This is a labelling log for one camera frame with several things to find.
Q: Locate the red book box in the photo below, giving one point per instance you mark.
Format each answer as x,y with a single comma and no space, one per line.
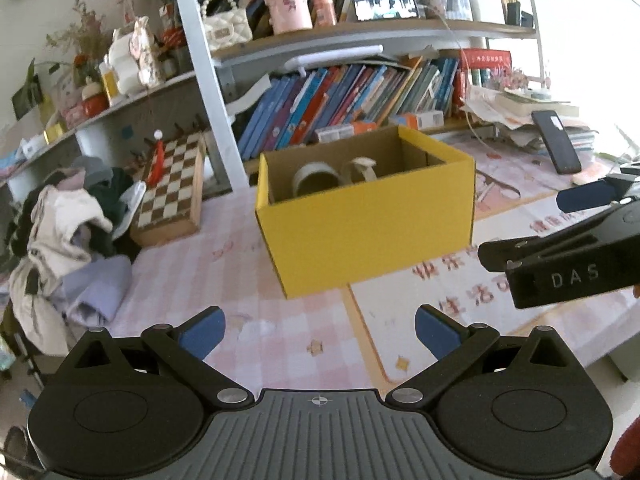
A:
483,67

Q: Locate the blue white medicine box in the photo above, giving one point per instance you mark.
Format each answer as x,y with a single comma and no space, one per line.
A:
423,121

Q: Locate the white tape roll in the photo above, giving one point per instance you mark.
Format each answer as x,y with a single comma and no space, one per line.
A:
315,177

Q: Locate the beige wrist watch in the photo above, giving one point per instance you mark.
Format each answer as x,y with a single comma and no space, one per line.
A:
359,169

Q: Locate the cartoon desk mat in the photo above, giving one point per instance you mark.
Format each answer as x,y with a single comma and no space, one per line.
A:
510,202

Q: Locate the white shelf post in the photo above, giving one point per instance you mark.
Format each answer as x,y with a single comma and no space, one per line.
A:
221,145

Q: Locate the white quilted handbag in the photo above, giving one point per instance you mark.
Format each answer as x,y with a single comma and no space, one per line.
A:
225,29

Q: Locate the orange white medicine box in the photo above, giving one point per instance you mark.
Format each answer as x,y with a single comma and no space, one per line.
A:
340,132

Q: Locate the phone on upper shelf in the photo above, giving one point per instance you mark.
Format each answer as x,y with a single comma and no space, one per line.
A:
374,10

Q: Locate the row of books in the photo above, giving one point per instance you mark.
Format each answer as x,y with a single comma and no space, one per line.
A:
294,106

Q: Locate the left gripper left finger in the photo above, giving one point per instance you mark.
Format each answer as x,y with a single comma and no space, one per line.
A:
183,349

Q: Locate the wooden chess board box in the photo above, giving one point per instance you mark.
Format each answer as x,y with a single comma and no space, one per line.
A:
172,209

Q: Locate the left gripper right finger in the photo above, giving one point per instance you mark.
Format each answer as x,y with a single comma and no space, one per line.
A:
457,349

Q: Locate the pile of clothes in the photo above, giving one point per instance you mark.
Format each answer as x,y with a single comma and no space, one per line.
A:
70,237

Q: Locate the yellow cardboard box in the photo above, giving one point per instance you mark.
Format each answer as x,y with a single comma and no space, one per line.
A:
421,206

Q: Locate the pile of papers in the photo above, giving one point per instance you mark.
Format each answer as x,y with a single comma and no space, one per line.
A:
514,109

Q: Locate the black smartphone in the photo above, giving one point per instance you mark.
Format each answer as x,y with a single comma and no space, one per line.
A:
561,151

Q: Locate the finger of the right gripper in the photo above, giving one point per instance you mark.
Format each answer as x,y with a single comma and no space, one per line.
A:
607,240
605,191

